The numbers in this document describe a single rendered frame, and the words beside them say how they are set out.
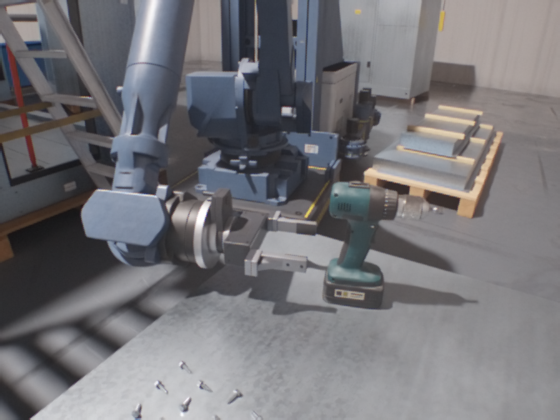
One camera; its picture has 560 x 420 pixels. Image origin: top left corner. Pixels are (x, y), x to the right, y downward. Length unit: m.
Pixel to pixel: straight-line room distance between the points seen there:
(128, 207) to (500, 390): 0.69
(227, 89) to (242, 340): 1.44
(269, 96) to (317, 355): 1.37
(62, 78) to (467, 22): 9.11
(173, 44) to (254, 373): 0.69
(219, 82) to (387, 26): 5.31
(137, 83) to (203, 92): 1.13
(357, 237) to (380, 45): 6.45
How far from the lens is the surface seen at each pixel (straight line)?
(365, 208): 0.65
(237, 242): 0.69
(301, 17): 2.60
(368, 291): 0.73
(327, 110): 2.91
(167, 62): 0.91
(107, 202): 0.78
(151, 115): 0.87
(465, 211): 2.83
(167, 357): 0.67
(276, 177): 2.09
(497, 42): 11.09
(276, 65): 1.74
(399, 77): 6.97
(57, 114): 2.20
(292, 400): 0.60
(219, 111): 1.96
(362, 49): 7.16
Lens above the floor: 1.13
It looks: 26 degrees down
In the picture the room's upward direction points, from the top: 1 degrees clockwise
